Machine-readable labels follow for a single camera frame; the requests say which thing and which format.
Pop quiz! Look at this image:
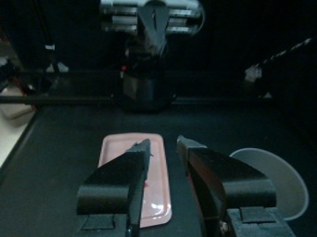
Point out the black frame rail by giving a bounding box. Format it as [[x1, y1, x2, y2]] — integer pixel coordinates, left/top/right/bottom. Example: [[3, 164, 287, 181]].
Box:
[[0, 94, 118, 105]]

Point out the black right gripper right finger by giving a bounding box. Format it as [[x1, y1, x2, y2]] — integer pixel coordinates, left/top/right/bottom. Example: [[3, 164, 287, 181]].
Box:
[[175, 134, 296, 237]]

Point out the pink rectangular plate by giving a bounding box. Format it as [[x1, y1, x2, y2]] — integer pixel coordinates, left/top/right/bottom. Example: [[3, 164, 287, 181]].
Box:
[[96, 132, 173, 229]]

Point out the grey round plate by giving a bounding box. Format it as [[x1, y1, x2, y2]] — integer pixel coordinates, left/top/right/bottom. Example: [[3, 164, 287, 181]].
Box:
[[228, 147, 308, 221]]

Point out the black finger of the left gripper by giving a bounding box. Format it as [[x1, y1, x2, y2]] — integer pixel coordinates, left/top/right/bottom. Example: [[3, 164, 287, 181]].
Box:
[[137, 2, 171, 56]]

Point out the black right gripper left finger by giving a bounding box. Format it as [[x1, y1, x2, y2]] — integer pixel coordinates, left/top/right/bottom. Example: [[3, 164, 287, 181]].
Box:
[[74, 138, 152, 237]]

